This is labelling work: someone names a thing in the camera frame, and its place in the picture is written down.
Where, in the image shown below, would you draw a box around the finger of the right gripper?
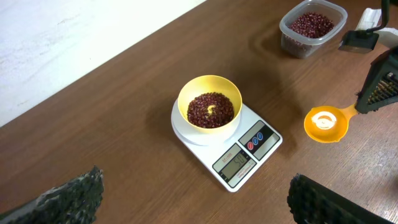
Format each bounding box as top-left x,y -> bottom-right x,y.
355,47 -> 397,114

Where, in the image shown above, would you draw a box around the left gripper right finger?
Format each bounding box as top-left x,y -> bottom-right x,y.
287,174 -> 392,224

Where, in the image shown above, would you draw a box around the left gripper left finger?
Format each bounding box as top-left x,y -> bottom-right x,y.
1,166 -> 104,224

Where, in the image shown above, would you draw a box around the yellow measuring scoop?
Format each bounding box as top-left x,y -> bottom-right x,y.
303,104 -> 359,143

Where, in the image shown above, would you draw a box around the white digital kitchen scale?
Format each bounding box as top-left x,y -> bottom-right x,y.
171,103 -> 283,192

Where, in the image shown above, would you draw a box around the red beans in bowl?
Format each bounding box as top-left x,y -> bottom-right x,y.
187,92 -> 234,129

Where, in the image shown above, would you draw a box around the yellow plastic bowl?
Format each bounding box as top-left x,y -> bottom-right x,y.
177,75 -> 243,134

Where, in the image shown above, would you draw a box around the red adzuki beans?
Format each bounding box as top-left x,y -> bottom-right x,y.
289,12 -> 335,39

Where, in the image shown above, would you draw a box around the clear plastic container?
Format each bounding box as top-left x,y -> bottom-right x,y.
279,0 -> 348,59

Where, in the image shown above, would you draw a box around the right black cable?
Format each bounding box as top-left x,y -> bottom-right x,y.
365,0 -> 391,34

